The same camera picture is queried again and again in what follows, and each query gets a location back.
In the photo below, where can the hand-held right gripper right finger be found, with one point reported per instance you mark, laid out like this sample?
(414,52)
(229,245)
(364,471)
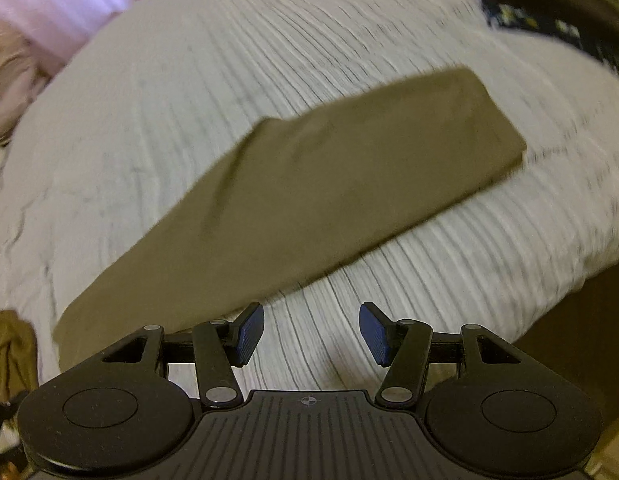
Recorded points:
(374,332)

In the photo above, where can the olive pants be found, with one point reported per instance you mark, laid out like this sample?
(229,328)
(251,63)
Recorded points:
(314,185)

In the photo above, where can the navy printed garment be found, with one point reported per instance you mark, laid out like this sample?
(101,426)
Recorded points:
(519,15)

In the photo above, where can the sheer pink curtain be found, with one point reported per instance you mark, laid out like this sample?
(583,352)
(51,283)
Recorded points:
(64,0)

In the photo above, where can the brown crumpled cloth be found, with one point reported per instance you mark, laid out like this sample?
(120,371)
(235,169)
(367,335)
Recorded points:
(9,350)

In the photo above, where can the bed with striped grey bedspread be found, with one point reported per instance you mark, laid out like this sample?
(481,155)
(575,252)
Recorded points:
(189,85)

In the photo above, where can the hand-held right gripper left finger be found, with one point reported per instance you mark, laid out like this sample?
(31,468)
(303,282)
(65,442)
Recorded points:
(249,332)

